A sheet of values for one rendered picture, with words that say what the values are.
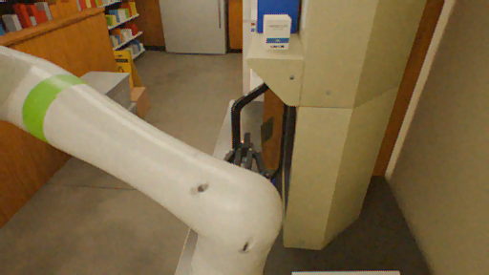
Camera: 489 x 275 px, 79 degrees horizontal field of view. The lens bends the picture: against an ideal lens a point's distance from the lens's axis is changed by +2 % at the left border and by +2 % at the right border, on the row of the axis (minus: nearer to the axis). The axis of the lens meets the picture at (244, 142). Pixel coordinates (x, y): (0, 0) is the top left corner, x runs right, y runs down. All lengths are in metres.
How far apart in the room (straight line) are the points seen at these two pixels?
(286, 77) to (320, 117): 0.12
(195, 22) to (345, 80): 5.20
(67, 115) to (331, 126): 0.49
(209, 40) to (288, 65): 5.18
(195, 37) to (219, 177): 5.49
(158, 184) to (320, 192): 0.49
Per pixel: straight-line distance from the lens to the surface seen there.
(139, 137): 0.42
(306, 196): 0.79
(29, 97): 0.54
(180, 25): 5.83
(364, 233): 1.04
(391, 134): 1.17
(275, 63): 0.60
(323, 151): 0.70
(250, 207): 0.33
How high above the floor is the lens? 1.69
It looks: 34 degrees down
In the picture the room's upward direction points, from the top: straight up
